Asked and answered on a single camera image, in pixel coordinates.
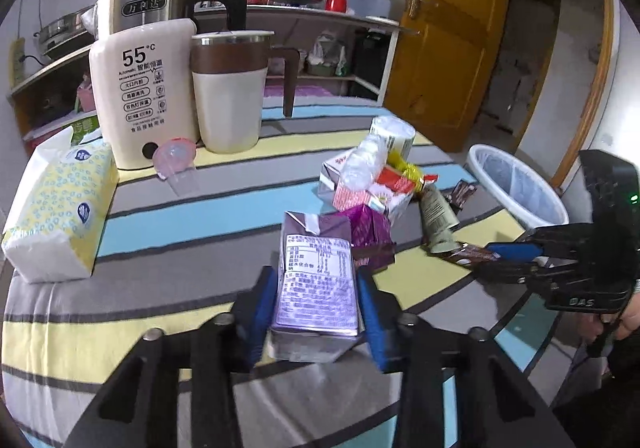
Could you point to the pink lidded storage box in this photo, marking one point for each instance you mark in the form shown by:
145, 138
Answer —
300, 91

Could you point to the yellow patterned tissue pack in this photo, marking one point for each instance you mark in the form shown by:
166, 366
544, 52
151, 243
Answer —
55, 208

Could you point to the steel cooking pot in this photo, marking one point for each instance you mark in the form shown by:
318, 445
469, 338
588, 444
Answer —
60, 31

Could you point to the strawberry milk carton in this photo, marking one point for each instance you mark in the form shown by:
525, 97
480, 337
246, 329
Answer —
370, 203
332, 173

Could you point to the yellow wooden door frame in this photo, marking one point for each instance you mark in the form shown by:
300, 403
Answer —
597, 93

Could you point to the person's right hand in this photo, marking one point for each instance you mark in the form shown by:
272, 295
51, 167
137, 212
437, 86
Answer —
631, 318

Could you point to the cream water warmer appliance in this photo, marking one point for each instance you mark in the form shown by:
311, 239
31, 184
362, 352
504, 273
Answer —
145, 93

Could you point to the red and yellow wrapper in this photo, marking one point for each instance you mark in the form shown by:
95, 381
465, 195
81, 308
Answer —
402, 177

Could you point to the white squeeze tube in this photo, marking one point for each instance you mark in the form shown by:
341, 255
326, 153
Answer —
437, 218

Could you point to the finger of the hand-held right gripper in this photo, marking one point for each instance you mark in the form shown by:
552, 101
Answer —
515, 252
510, 273

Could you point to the crumpled purple carton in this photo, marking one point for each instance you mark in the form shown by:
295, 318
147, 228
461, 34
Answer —
371, 233

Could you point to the white plastic basin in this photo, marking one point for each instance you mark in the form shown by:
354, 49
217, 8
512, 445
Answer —
365, 1

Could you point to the white trash bin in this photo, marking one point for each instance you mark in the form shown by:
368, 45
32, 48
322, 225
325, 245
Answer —
510, 188

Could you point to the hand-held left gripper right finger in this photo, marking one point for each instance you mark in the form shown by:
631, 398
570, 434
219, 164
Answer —
374, 320

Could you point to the pink clear plastic cup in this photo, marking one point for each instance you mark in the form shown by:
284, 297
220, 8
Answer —
175, 156

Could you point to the yellow wooden door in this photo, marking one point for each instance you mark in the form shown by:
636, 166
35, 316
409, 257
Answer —
450, 53

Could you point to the green tissue pack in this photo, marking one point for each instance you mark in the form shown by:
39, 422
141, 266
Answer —
85, 128

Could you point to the white metal shelf rack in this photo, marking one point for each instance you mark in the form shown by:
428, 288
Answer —
320, 16

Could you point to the crushed clear plastic bottle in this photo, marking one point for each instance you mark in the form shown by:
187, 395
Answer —
372, 153

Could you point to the purple milk carton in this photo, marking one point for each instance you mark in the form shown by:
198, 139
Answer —
315, 288

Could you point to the cream and brown lidded mug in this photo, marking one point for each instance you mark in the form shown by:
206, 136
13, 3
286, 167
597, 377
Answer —
227, 103

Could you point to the white plate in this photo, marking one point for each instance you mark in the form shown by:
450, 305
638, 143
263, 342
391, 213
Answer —
382, 19

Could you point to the plastic bag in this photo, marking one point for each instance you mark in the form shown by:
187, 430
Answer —
327, 53

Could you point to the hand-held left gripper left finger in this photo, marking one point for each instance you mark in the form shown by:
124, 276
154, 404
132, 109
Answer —
265, 300

